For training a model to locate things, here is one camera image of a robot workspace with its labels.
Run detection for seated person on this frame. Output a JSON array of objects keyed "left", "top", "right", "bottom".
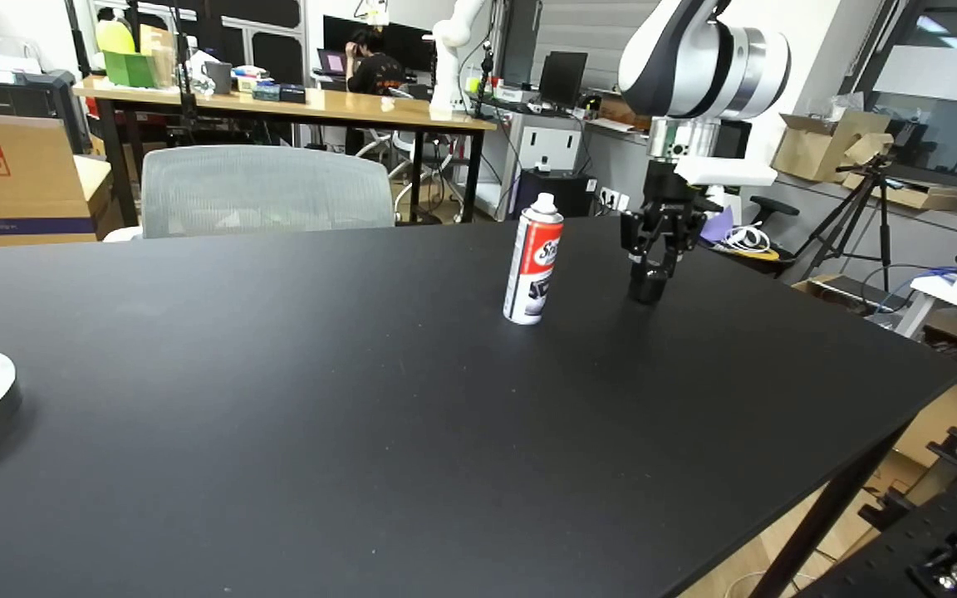
[{"left": 346, "top": 33, "right": 405, "bottom": 92}]

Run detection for cardboard box with label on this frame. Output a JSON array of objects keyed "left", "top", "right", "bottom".
[{"left": 0, "top": 115, "right": 109, "bottom": 246}]

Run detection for red white spray can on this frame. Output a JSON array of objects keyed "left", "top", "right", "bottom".
[{"left": 501, "top": 194, "right": 565, "bottom": 325}]

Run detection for black perforated breadboard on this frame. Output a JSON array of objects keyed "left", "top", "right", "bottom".
[{"left": 797, "top": 429, "right": 957, "bottom": 598}]

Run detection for wooden desk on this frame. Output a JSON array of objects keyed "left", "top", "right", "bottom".
[{"left": 73, "top": 77, "right": 496, "bottom": 223}]

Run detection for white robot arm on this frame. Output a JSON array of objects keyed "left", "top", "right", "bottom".
[{"left": 619, "top": 0, "right": 794, "bottom": 304}]

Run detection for black bottle lid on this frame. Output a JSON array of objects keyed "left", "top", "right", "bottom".
[{"left": 629, "top": 262, "right": 668, "bottom": 306}]

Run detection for green storage bin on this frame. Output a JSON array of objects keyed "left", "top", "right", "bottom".
[{"left": 102, "top": 53, "right": 156, "bottom": 89}]

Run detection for white humanoid robot arm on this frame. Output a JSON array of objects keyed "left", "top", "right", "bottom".
[{"left": 429, "top": 0, "right": 498, "bottom": 121}]

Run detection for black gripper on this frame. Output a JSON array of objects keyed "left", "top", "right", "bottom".
[{"left": 622, "top": 164, "right": 704, "bottom": 290}]

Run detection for black computer monitor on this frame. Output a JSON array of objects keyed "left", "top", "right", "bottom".
[{"left": 539, "top": 49, "right": 588, "bottom": 106}]

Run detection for camera tripod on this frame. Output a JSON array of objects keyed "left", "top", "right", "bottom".
[{"left": 797, "top": 156, "right": 889, "bottom": 290}]

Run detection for open cardboard box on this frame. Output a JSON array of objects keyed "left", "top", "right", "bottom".
[{"left": 770, "top": 111, "right": 886, "bottom": 182}]

